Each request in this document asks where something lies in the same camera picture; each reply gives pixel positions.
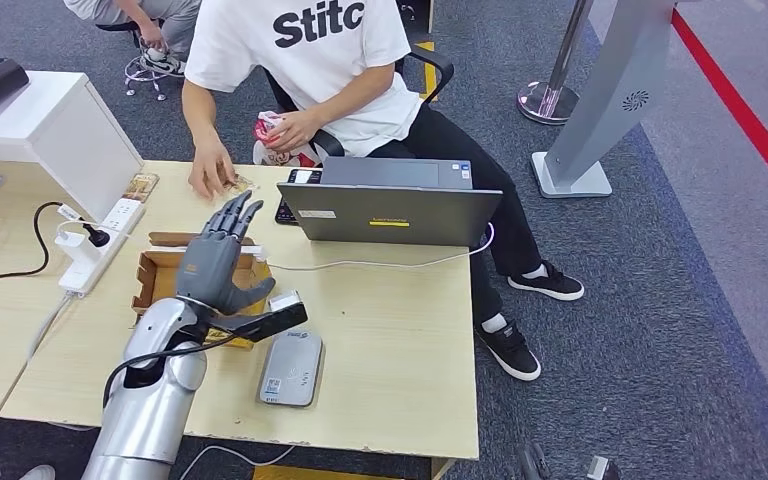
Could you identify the person's right hand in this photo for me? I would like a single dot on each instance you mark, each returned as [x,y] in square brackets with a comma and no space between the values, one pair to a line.
[210,169]

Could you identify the patterned ID card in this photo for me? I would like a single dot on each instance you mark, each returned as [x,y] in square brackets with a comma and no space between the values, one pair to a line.
[243,183]

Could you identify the chrome stanchion post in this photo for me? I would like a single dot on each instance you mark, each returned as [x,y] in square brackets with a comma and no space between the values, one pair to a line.
[553,93]

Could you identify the person's left forearm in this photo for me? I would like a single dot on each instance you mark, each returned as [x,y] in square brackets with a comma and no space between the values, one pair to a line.
[354,93]

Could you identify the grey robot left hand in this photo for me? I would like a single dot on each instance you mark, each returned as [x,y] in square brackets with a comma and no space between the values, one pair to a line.
[212,268]

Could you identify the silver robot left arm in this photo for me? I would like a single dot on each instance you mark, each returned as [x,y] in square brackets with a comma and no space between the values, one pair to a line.
[152,397]

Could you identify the person on stool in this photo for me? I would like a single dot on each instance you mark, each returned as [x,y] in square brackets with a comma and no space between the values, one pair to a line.
[159,20]

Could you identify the black smartphone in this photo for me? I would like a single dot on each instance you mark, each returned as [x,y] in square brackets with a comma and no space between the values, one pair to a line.
[304,176]

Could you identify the grey laptop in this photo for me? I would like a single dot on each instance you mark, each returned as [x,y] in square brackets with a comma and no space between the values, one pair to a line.
[390,212]

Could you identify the white cards wide stack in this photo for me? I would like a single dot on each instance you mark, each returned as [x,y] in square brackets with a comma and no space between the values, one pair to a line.
[255,252]

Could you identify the white cards narrow stack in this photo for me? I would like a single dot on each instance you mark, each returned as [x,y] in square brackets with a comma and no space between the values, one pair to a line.
[168,249]

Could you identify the person's left hand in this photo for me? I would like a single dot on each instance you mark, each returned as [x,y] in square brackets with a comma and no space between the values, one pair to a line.
[294,131]

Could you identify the grey kiosk stand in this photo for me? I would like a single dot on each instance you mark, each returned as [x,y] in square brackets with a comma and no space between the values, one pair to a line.
[612,93]

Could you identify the wooden card organizer box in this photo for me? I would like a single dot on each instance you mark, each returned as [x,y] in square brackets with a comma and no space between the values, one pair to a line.
[159,278]

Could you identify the red white snack packet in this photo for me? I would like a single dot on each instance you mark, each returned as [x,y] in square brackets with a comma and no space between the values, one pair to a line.
[271,156]

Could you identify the chrome stool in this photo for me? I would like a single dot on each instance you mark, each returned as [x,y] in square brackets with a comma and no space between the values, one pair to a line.
[145,76]

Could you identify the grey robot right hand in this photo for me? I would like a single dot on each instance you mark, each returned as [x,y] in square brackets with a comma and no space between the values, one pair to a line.
[535,464]

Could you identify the white power strip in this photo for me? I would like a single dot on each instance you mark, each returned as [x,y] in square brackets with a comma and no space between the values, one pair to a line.
[102,255]

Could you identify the person's right forearm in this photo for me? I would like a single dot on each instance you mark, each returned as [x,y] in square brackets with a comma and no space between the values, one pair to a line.
[202,109]

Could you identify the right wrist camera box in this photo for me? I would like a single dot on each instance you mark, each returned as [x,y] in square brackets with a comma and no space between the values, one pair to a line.
[602,469]

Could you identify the yellow board under desk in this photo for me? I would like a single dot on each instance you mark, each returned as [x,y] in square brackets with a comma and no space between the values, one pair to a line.
[311,474]

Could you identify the black office chair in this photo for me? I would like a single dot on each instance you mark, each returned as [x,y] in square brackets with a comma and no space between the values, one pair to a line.
[434,66]

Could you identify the grey card reader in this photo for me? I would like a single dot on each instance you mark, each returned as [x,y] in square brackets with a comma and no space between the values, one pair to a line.
[291,371]

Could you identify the white charger adapter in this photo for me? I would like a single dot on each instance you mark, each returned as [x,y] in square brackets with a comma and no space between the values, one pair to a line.
[74,245]

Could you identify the white cabinet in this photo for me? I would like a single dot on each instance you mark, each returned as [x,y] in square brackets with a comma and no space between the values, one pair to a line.
[59,139]

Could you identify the brown patterned card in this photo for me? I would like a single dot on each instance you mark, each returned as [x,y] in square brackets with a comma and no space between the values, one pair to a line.
[141,187]

